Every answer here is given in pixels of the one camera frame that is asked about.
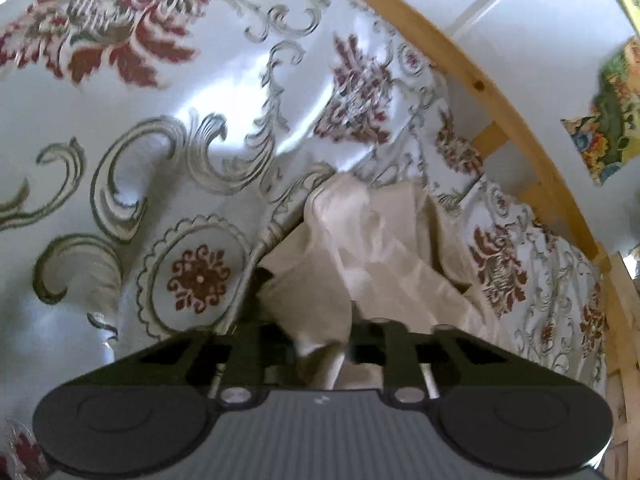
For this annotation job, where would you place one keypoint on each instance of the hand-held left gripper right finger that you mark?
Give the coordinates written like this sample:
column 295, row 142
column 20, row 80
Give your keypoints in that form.
column 397, row 355

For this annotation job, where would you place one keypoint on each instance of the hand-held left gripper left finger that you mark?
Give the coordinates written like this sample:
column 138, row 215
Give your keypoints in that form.
column 245, row 355

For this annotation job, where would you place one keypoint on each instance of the beige hooded jacket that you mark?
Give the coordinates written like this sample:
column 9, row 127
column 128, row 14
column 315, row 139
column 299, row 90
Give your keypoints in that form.
column 370, row 260

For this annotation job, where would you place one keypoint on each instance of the floral bedspread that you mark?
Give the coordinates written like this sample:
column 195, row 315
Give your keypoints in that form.
column 150, row 125

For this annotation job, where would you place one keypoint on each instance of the wooden bed frame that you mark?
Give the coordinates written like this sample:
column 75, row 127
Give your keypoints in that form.
column 525, row 130

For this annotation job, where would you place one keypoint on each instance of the colourful flower wall poster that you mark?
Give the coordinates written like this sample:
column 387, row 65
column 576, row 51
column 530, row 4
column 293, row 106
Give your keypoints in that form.
column 607, row 115

